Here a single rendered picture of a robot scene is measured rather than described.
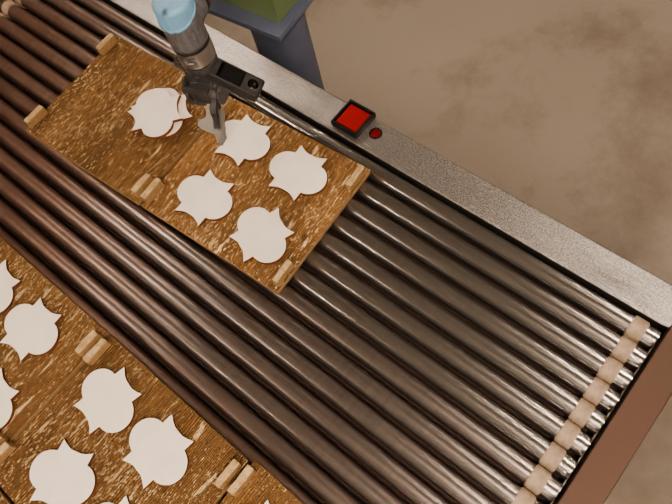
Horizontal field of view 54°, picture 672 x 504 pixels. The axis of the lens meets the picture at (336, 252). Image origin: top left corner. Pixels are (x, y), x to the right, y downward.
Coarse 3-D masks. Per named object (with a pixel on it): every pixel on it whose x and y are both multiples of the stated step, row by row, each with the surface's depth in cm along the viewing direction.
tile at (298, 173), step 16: (272, 160) 151; (288, 160) 150; (304, 160) 149; (320, 160) 149; (272, 176) 149; (288, 176) 148; (304, 176) 147; (320, 176) 147; (288, 192) 146; (304, 192) 146; (320, 192) 146
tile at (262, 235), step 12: (240, 216) 146; (252, 216) 145; (264, 216) 145; (276, 216) 144; (240, 228) 144; (252, 228) 144; (264, 228) 143; (276, 228) 143; (240, 240) 143; (252, 240) 142; (264, 240) 142; (276, 240) 142; (252, 252) 141; (264, 252) 141; (276, 252) 140
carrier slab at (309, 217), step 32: (288, 128) 155; (192, 160) 155; (224, 160) 154; (352, 160) 149; (160, 192) 153; (256, 192) 149; (352, 192) 145; (192, 224) 148; (224, 224) 147; (288, 224) 144; (320, 224) 143; (224, 256) 143; (288, 256) 141
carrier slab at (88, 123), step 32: (96, 64) 173; (128, 64) 171; (160, 64) 170; (64, 96) 170; (96, 96) 168; (128, 96) 167; (32, 128) 167; (64, 128) 165; (96, 128) 164; (128, 128) 162; (192, 128) 159; (96, 160) 160; (128, 160) 158; (160, 160) 157; (128, 192) 154
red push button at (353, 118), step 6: (348, 108) 156; (354, 108) 155; (342, 114) 155; (348, 114) 155; (354, 114) 155; (360, 114) 154; (366, 114) 154; (336, 120) 155; (342, 120) 154; (348, 120) 154; (354, 120) 154; (360, 120) 154; (348, 126) 154; (354, 126) 153; (360, 126) 153
